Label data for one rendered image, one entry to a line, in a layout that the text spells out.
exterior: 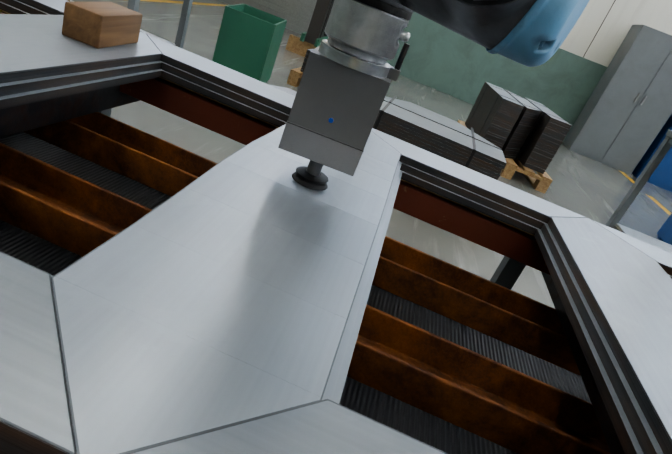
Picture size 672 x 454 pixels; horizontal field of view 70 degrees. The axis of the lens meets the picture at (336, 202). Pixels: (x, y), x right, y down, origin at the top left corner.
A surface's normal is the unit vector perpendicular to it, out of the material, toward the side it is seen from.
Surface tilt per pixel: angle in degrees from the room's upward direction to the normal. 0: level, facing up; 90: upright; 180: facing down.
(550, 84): 90
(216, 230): 2
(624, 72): 90
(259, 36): 90
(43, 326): 0
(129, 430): 0
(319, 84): 90
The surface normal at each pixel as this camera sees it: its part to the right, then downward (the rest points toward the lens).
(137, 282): 0.34, -0.85
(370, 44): 0.17, 0.48
